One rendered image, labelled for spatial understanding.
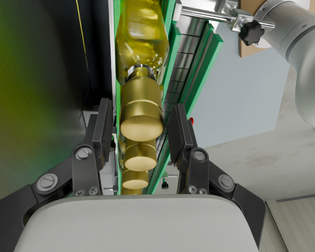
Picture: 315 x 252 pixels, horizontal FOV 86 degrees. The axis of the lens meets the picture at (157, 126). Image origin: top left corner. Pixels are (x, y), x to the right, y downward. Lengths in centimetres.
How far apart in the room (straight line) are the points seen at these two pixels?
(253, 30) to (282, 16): 44
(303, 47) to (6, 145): 63
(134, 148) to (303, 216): 756
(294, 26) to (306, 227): 720
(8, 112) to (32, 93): 4
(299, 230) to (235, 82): 689
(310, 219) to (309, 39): 726
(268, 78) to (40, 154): 96
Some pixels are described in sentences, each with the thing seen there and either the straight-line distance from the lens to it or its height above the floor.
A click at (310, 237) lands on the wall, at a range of 760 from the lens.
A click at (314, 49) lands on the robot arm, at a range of 61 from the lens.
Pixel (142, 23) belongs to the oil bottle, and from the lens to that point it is 22.
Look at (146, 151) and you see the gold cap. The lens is 17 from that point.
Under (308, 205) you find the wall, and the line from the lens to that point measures 779.
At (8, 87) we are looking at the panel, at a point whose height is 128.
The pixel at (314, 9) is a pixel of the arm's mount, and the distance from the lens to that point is 88.
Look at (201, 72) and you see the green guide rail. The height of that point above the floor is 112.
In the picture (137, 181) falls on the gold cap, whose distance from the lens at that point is 22.
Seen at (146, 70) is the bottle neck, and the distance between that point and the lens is 16.
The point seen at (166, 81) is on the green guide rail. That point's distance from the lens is 34.
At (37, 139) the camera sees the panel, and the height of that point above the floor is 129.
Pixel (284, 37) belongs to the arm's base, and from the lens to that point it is 67.
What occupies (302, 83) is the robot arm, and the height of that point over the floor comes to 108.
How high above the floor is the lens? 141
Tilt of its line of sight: 39 degrees down
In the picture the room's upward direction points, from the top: 175 degrees clockwise
